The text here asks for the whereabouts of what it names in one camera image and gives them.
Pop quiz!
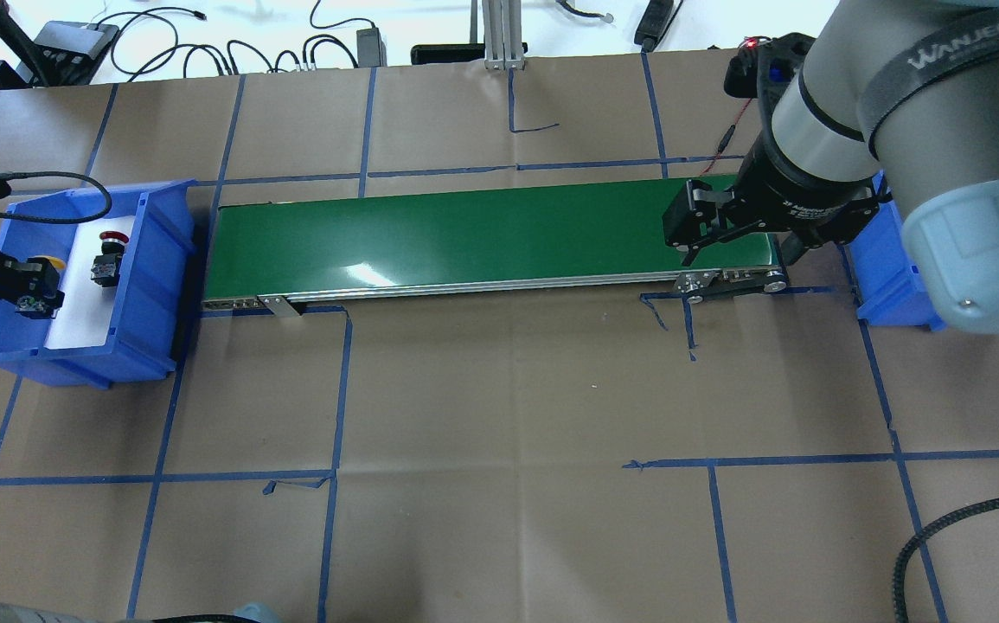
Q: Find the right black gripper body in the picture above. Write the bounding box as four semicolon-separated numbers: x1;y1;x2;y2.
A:
662;133;880;253

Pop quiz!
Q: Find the yellow push button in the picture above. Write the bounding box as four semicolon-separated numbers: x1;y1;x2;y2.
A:
26;255;67;284

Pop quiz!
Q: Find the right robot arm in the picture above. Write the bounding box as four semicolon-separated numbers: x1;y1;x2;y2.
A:
663;1;999;334

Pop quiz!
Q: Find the blue bin with buttons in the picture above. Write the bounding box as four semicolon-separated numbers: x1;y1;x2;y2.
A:
0;178;195;389

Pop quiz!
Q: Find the white foam pad source bin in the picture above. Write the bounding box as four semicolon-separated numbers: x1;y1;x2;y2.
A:
44;215;135;350

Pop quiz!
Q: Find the red push button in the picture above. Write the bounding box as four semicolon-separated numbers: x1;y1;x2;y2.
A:
91;230;129;288

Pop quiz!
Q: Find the blue destination bin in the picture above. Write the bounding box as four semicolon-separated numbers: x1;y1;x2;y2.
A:
848;172;947;331

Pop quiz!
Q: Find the green conveyor belt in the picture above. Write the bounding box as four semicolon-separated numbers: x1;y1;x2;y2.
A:
202;180;791;311

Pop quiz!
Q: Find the black power adapter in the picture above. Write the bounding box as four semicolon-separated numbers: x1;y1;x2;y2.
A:
355;27;387;67

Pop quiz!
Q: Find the red black wire pair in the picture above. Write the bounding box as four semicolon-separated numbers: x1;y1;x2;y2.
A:
696;97;755;179

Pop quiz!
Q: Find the aluminium frame post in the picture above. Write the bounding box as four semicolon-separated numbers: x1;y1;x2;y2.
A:
479;0;526;71

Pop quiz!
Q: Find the black braided cable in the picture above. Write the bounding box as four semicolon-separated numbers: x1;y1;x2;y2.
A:
893;488;999;623

